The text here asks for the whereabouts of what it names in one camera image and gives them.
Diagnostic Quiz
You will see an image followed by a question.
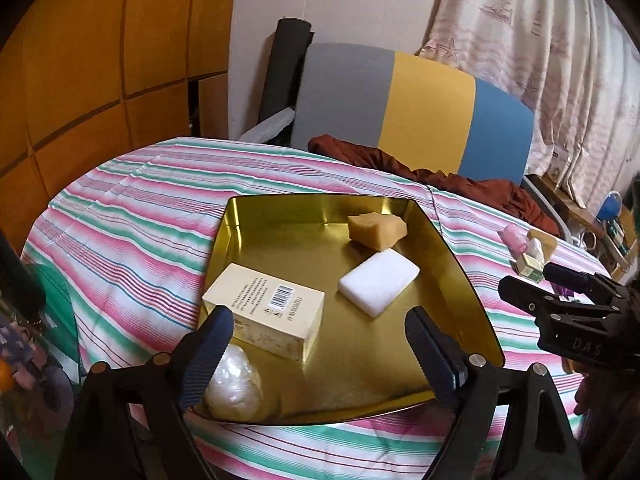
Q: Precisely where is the white box on desk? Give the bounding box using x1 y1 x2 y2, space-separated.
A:
546 145 570 184

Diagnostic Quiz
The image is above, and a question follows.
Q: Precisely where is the white bed rail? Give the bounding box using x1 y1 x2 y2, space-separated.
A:
239 107 295 144

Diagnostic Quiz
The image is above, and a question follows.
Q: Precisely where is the clear plastic ball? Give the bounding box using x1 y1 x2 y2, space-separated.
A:
204 344 262 422

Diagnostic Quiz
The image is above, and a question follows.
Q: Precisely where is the cream perfume box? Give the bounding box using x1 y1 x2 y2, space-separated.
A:
202 263 326 363

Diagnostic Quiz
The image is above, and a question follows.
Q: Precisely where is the large tan sponge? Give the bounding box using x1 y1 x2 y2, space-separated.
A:
527 229 558 263

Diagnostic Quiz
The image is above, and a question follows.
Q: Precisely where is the gold metal tin tray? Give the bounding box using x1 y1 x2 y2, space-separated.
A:
205 194 506 425

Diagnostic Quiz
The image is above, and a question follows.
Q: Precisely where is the purple pouch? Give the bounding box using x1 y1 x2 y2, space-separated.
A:
551 283 578 302

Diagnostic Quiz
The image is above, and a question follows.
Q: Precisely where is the wooden bedside desk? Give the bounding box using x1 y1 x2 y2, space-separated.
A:
523 174 639 283

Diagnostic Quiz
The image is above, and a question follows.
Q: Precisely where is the striped bed sheet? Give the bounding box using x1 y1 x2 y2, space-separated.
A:
23 138 580 479

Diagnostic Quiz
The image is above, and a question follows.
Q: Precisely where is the rust brown blanket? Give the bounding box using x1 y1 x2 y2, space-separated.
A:
307 134 561 236

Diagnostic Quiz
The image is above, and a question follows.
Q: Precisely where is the black rolled mat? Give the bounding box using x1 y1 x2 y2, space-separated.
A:
258 18 314 146

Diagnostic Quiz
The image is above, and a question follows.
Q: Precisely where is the grey yellow blue headboard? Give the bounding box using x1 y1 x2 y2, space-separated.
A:
291 42 534 184

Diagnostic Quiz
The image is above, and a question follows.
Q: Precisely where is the patterned pink curtain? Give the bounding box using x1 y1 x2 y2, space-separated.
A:
420 0 639 212

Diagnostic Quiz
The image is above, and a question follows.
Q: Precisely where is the small tan sponge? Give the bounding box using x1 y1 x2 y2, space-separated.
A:
347 212 408 252

